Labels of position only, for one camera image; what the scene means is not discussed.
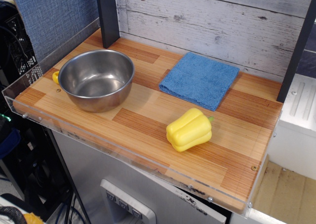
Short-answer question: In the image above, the metal pot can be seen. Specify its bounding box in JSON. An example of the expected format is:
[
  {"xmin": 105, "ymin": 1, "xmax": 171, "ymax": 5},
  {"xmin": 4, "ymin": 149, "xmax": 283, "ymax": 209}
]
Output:
[{"xmin": 57, "ymin": 49, "xmax": 135, "ymax": 113}]

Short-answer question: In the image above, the black vertical post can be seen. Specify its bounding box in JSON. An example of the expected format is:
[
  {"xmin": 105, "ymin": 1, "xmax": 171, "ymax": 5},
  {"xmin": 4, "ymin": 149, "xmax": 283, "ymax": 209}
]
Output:
[
  {"xmin": 276, "ymin": 0, "xmax": 316, "ymax": 103},
  {"xmin": 97, "ymin": 0, "xmax": 120, "ymax": 48}
]

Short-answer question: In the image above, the yellow handled toy knife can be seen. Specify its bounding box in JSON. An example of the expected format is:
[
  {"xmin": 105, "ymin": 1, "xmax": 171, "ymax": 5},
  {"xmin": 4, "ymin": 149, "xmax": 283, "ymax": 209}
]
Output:
[{"xmin": 52, "ymin": 71, "xmax": 60, "ymax": 84}]

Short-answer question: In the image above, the yellow object bottom left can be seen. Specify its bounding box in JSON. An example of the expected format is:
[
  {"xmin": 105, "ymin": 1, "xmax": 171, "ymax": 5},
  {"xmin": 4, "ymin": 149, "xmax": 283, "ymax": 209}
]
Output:
[{"xmin": 23, "ymin": 213, "xmax": 44, "ymax": 224}]

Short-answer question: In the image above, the white plastic unit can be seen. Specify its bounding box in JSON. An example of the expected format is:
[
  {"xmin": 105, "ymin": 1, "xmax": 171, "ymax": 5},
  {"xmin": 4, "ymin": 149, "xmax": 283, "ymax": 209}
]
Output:
[{"xmin": 267, "ymin": 74, "xmax": 316, "ymax": 179}]

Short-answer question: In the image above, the blue folded cloth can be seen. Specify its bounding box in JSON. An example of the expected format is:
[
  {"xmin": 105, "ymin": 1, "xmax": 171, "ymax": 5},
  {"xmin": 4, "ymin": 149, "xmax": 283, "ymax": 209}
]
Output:
[{"xmin": 159, "ymin": 52, "xmax": 239, "ymax": 111}]

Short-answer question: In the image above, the yellow toy bell pepper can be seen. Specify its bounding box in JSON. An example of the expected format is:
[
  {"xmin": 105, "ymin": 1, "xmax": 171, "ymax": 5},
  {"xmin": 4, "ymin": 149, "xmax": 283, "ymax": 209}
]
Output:
[{"xmin": 166, "ymin": 108, "xmax": 214, "ymax": 152}]

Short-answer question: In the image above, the right black vertical post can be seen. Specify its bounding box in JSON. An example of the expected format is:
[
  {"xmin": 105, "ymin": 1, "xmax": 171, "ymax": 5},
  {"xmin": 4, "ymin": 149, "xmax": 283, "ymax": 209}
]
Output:
[{"xmin": 276, "ymin": 0, "xmax": 316, "ymax": 103}]

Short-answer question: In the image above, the left black vertical post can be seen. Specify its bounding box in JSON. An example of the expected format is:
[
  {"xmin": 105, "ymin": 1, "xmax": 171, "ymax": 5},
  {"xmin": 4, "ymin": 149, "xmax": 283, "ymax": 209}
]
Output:
[{"xmin": 97, "ymin": 0, "xmax": 120, "ymax": 48}]

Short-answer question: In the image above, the silver cabinet with dispenser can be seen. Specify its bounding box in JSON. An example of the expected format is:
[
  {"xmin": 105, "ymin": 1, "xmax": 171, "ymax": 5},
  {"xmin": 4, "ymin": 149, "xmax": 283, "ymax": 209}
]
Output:
[{"xmin": 52, "ymin": 132, "xmax": 231, "ymax": 224}]

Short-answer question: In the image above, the clear acrylic table guard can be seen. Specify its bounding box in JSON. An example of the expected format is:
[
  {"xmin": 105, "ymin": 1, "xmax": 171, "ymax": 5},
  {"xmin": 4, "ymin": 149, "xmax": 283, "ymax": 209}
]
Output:
[{"xmin": 3, "ymin": 30, "xmax": 281, "ymax": 217}]

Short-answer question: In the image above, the black plastic crate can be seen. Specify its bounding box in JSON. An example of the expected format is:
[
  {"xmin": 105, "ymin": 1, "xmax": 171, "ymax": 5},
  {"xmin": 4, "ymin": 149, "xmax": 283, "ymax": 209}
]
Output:
[{"xmin": 0, "ymin": 13, "xmax": 38, "ymax": 76}]

